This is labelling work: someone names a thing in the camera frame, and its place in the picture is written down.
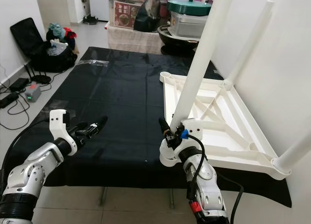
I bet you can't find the black fabric bag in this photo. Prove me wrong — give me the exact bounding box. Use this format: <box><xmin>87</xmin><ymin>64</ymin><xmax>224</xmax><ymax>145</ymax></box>
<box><xmin>29</xmin><ymin>39</ymin><xmax>76</xmax><ymax>73</ymax></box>

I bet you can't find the white crumpled plastic bag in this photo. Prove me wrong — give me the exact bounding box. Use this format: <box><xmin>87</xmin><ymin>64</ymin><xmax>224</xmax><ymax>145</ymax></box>
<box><xmin>46</xmin><ymin>40</ymin><xmax>69</xmax><ymax>54</ymax></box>

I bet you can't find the beige cloth covered bench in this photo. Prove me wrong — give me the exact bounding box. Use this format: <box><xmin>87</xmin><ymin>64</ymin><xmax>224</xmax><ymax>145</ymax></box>
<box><xmin>107</xmin><ymin>25</ymin><xmax>163</xmax><ymax>54</ymax></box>

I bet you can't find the black power adapter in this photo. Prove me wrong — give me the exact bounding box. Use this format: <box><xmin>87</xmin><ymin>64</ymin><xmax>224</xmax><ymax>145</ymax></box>
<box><xmin>0</xmin><ymin>93</ymin><xmax>20</xmax><ymax>108</ymax></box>
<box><xmin>10</xmin><ymin>78</ymin><xmax>30</xmax><ymax>91</ymax></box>

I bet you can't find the black wok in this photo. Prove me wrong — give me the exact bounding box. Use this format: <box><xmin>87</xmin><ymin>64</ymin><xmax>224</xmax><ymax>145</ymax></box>
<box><xmin>158</xmin><ymin>26</ymin><xmax>200</xmax><ymax>57</ymax></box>

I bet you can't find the glossy black bag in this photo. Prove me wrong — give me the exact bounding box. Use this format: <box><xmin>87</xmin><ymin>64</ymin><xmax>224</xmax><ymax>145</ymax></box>
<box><xmin>134</xmin><ymin>0</ymin><xmax>168</xmax><ymax>33</ymax></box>

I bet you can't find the white plastic table leg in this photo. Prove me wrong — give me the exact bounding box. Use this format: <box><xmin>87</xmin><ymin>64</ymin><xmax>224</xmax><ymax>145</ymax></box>
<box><xmin>159</xmin><ymin>0</ymin><xmax>235</xmax><ymax>167</ymax></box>
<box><xmin>223</xmin><ymin>0</ymin><xmax>276</xmax><ymax>87</ymax></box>
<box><xmin>274</xmin><ymin>132</ymin><xmax>311</xmax><ymax>181</ymax></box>

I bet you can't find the clear tape patch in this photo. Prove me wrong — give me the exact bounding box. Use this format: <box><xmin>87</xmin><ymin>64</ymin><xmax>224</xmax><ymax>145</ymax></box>
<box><xmin>48</xmin><ymin>98</ymin><xmax>78</xmax><ymax>113</ymax></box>
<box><xmin>78</xmin><ymin>60</ymin><xmax>110</xmax><ymax>67</ymax></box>

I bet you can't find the white plastic table top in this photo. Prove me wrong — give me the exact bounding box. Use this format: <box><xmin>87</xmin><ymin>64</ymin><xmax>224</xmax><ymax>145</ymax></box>
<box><xmin>159</xmin><ymin>71</ymin><xmax>292</xmax><ymax>181</ymax></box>

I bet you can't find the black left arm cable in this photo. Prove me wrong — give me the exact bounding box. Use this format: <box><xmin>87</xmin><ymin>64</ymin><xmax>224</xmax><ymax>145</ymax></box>
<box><xmin>0</xmin><ymin>118</ymin><xmax>55</xmax><ymax>186</ymax></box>

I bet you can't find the green pot with lid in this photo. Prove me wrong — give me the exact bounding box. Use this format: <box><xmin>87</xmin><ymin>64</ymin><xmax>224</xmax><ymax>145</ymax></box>
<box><xmin>168</xmin><ymin>0</ymin><xmax>213</xmax><ymax>16</ymax></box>

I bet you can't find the black floor stand base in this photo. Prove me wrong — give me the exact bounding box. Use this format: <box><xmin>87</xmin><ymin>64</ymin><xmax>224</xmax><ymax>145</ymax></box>
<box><xmin>83</xmin><ymin>16</ymin><xmax>99</xmax><ymax>25</ymax></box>

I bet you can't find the red cloth item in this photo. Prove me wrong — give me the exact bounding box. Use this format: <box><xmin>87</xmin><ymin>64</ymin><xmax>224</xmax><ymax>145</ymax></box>
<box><xmin>63</xmin><ymin>29</ymin><xmax>77</xmax><ymax>41</ymax></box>

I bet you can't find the orange lidded storage box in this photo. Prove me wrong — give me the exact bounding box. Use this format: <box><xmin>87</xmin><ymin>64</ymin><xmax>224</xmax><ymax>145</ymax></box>
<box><xmin>108</xmin><ymin>0</ymin><xmax>151</xmax><ymax>29</ymax></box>

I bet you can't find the white cabinet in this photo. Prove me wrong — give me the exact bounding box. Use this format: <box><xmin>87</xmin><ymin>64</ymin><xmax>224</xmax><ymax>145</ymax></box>
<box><xmin>87</xmin><ymin>0</ymin><xmax>112</xmax><ymax>20</ymax></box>

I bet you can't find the black tablecloth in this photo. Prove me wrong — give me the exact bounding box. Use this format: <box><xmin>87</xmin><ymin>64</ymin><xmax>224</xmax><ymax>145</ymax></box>
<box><xmin>2</xmin><ymin>47</ymin><xmax>292</xmax><ymax>207</ymax></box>

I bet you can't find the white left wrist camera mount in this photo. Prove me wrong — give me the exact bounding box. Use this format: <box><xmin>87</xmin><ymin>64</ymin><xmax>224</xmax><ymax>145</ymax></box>
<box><xmin>50</xmin><ymin>109</ymin><xmax>77</xmax><ymax>155</ymax></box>

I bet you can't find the grey electronic box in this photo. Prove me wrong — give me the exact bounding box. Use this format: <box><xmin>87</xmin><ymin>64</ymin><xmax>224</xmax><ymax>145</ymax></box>
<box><xmin>25</xmin><ymin>83</ymin><xmax>42</xmax><ymax>103</ymax></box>

